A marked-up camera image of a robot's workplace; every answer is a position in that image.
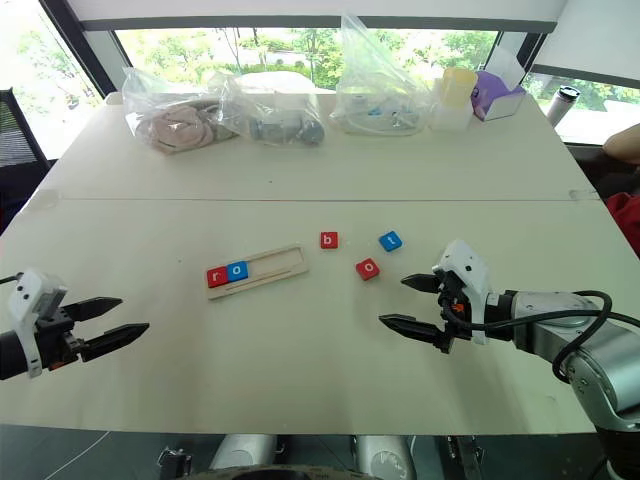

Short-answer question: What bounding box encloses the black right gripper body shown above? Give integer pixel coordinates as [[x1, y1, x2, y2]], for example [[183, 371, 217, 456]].
[[437, 272, 475, 356]]

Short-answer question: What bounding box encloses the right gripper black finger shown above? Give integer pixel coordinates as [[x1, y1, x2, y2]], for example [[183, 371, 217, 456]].
[[377, 313, 449, 347], [400, 273, 445, 296]]

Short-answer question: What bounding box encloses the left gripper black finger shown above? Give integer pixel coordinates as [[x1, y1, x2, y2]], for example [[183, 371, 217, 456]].
[[79, 322, 151, 363], [65, 297, 124, 323]]

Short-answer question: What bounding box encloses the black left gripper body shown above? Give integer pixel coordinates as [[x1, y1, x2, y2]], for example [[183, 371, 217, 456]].
[[34, 305, 85, 372]]

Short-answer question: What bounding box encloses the blue letter tile t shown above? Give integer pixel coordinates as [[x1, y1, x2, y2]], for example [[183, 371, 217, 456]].
[[377, 230, 405, 253]]

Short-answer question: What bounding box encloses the red letter tile o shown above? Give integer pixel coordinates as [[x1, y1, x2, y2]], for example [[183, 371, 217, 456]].
[[355, 257, 382, 282]]

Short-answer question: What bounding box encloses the silver rounded robot leg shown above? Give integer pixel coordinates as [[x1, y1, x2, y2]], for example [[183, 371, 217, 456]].
[[356, 434, 419, 480], [208, 433, 277, 472]]

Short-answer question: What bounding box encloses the wooden tile rack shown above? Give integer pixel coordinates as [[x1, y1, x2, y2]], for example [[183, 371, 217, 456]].
[[205, 243, 310, 302]]

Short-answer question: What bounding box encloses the clear plastic container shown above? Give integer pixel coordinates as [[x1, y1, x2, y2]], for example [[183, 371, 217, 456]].
[[428, 82, 475, 132]]

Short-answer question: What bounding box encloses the black mesh chair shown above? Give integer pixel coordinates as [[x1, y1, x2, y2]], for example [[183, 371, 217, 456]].
[[0, 87, 52, 236]]

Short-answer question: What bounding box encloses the white cardboard box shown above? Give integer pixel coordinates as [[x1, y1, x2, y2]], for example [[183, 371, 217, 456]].
[[481, 49, 529, 122]]

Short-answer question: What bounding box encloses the person's red clothing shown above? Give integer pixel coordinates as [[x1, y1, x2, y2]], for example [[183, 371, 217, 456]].
[[606, 191, 640, 257]]

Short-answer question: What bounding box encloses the plastic bag with pink cloth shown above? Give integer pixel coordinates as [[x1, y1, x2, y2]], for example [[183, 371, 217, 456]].
[[121, 66, 237, 157]]

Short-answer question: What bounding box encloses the purple plush toy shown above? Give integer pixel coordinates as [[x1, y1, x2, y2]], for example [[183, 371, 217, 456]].
[[471, 69, 524, 122]]

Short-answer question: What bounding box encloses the yellow plastic cup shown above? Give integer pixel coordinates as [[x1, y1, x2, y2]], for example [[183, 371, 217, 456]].
[[441, 67, 479, 109]]

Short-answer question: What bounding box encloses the plastic bag with grey parts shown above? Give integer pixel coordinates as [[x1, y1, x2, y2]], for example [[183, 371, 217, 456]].
[[208, 69, 327, 149]]

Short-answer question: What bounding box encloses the white bottle with black lid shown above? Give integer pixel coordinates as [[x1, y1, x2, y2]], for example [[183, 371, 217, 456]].
[[545, 85, 582, 134]]

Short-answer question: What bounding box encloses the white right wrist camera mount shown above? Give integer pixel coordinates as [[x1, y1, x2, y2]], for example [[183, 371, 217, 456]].
[[431, 238, 502, 347]]

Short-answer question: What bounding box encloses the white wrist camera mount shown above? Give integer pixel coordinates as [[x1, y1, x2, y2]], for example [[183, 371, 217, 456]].
[[7, 267, 69, 379], [431, 238, 502, 347]]

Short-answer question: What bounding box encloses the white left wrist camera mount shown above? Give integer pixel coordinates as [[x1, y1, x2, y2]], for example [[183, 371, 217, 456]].
[[7, 267, 69, 379]]

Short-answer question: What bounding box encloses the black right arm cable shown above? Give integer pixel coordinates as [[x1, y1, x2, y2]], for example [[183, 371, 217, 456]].
[[448, 290, 615, 386]]

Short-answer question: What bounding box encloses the dark bracket under table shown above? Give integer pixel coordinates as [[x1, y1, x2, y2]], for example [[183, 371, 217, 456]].
[[446, 434, 487, 480], [158, 446, 194, 480]]

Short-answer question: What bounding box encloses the plastic bag with white cables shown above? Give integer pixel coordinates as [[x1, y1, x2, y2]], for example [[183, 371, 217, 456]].
[[328, 13, 434, 137]]

